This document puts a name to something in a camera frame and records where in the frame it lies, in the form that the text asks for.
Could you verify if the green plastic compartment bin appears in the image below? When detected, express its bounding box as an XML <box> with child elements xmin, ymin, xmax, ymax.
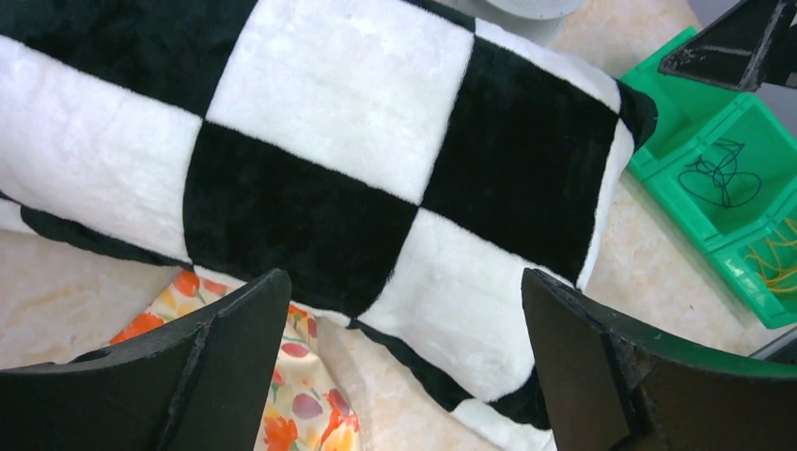
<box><xmin>623</xmin><ymin>27</ymin><xmax>796</xmax><ymax>329</ymax></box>

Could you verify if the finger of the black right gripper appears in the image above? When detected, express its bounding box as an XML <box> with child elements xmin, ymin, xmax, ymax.
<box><xmin>659</xmin><ymin>0</ymin><xmax>796</xmax><ymax>92</ymax></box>

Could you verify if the orange floral cloth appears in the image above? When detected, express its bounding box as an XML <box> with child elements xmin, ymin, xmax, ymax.
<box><xmin>110</xmin><ymin>271</ymin><xmax>362</xmax><ymax>451</ymax></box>

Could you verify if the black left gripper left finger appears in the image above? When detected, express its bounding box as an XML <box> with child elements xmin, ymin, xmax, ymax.
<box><xmin>1</xmin><ymin>270</ymin><xmax>291</xmax><ymax>450</ymax></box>

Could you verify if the black white checkered blanket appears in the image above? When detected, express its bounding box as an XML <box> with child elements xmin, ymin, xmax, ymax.
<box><xmin>1</xmin><ymin>1</ymin><xmax>658</xmax><ymax>450</ymax></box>

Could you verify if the grey plastic cable spool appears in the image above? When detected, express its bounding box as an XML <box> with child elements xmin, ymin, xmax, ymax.
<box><xmin>442</xmin><ymin>0</ymin><xmax>585</xmax><ymax>45</ymax></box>

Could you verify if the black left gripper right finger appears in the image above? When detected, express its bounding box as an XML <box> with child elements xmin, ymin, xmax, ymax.
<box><xmin>522</xmin><ymin>270</ymin><xmax>796</xmax><ymax>450</ymax></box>

